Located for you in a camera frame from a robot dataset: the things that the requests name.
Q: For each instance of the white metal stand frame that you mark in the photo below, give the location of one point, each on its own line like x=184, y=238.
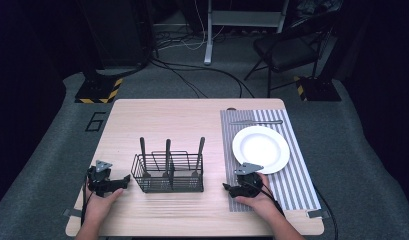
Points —
x=210, y=33

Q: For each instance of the grey striped placemat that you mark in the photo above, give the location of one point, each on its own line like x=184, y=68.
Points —
x=292, y=186

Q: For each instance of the white round plate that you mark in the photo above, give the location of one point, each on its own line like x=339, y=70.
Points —
x=260, y=149

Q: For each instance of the black folding chair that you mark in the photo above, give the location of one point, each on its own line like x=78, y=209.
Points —
x=288, y=50

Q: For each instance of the person's right hand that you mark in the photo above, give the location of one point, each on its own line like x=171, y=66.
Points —
x=261, y=198

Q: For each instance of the person's left hand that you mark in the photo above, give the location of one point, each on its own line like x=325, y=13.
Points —
x=100, y=205

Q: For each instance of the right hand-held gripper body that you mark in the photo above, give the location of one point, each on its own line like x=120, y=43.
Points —
x=249, y=180

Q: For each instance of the silver table knife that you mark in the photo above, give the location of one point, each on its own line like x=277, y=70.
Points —
x=255, y=122

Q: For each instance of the grey tape strip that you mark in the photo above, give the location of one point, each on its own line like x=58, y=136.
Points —
x=72, y=212
x=317, y=214

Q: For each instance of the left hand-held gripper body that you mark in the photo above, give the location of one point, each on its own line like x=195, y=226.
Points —
x=99, y=178

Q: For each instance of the black yellow-striped stand base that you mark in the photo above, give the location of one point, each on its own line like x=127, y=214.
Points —
x=317, y=88
x=99, y=90

